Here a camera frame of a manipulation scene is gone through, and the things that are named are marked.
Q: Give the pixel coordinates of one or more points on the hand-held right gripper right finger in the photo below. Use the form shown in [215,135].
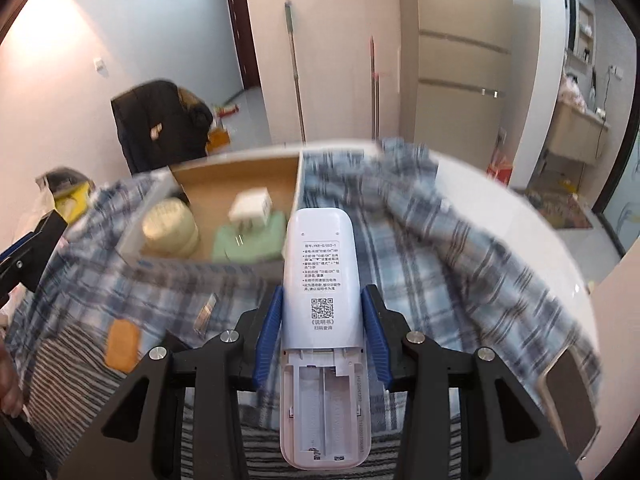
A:
[375,332]

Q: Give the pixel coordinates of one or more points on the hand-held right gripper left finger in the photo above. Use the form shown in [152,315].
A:
[267,332]

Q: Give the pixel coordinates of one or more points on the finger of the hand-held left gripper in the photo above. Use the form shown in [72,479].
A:
[40,250]

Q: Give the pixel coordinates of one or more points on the white remote control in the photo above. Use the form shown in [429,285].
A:
[322,260]

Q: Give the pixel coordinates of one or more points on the white power adapter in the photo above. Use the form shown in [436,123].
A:
[250,207]

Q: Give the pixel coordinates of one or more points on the round cream tin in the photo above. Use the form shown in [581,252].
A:
[170,227]

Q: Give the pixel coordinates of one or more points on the cardboard box tray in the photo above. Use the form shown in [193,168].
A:
[210,185]

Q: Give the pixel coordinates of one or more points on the person's left hand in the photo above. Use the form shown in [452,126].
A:
[9,385]

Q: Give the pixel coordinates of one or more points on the blue plaid shirt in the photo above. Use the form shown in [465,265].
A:
[425,260]

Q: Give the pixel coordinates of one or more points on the grey striped cloth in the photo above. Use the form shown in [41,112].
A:
[65,360]

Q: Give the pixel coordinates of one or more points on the black jacket on chair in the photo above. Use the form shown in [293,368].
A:
[155,125]

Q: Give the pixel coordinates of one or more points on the dark brown flat case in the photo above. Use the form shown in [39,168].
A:
[570,400]

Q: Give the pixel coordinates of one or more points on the red paper bag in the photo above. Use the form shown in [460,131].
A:
[500,165]

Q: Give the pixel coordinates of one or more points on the brown door mat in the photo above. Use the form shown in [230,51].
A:
[557,207]

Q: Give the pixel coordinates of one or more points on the beige sink cabinet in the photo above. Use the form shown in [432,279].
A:
[570,132]

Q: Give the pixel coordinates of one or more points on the patterned glass door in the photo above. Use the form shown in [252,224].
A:
[622,200]

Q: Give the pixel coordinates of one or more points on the beige refrigerator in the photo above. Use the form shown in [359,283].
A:
[450,60]

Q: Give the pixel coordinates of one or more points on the dark brown door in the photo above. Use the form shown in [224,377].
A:
[244,35]

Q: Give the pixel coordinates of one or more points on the white crumpled cloth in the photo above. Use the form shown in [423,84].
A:
[574,91]

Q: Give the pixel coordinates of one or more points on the white wall switch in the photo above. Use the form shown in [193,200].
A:
[100,67]

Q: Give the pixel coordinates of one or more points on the white wall socket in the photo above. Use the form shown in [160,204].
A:
[616,71]

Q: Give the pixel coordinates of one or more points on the wall shelf niche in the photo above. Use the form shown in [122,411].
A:
[582,30]

